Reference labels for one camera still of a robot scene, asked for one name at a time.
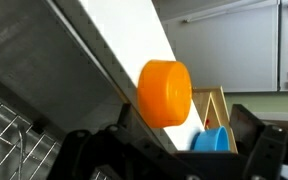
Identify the white refrigerator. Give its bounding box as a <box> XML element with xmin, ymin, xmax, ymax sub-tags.
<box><xmin>160</xmin><ymin>0</ymin><xmax>288</xmax><ymax>94</ymax></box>

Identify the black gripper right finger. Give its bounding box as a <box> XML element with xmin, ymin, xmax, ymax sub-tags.
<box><xmin>229</xmin><ymin>103</ymin><xmax>267</xmax><ymax>150</ymax></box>

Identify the stainless steel sink basin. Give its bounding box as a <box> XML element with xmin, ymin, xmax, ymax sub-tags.
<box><xmin>0</xmin><ymin>0</ymin><xmax>178</xmax><ymax>180</ymax></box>

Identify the wire sink grid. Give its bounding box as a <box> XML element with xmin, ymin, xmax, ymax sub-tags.
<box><xmin>0</xmin><ymin>91</ymin><xmax>109</xmax><ymax>180</ymax></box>

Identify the open wooden drawer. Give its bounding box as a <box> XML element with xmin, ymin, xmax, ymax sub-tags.
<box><xmin>192</xmin><ymin>85</ymin><xmax>239</xmax><ymax>154</ymax></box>

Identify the orange plastic cup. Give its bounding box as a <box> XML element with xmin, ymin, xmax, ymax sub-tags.
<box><xmin>137</xmin><ymin>59</ymin><xmax>194</xmax><ymax>130</ymax></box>

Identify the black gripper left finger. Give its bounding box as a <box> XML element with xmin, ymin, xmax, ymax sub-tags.
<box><xmin>117</xmin><ymin>103</ymin><xmax>134</xmax><ymax>129</ymax></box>

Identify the blue plastic bowl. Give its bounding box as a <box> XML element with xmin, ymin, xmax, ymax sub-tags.
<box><xmin>190</xmin><ymin>125</ymin><xmax>231</xmax><ymax>153</ymax></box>

